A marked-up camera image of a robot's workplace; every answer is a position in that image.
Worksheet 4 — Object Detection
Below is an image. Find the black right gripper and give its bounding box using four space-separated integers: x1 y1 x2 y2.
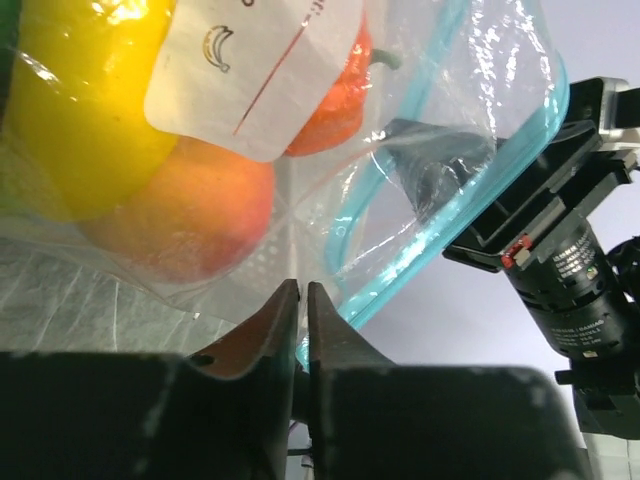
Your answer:
444 77 639 435

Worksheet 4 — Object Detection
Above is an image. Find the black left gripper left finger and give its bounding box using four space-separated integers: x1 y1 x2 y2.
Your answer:
1 280 299 479

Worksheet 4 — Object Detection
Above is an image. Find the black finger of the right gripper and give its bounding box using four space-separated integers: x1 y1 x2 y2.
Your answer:
379 118 505 225

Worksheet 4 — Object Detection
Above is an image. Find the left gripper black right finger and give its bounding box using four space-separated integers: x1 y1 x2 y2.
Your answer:
307 282 590 480

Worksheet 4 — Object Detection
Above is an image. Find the small orange pumpkin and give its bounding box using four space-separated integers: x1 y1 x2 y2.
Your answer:
284 14 404 157

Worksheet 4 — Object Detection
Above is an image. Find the orange peach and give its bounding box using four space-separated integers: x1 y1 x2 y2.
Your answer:
79 137 275 283

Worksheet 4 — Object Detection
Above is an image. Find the clear zip top bag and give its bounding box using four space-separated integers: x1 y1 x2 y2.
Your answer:
1 1 568 353

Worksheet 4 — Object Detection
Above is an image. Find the yellow banana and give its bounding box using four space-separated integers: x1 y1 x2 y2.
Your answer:
1 1 177 222

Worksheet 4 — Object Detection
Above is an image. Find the green vegetable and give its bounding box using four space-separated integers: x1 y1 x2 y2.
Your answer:
1 0 22 217

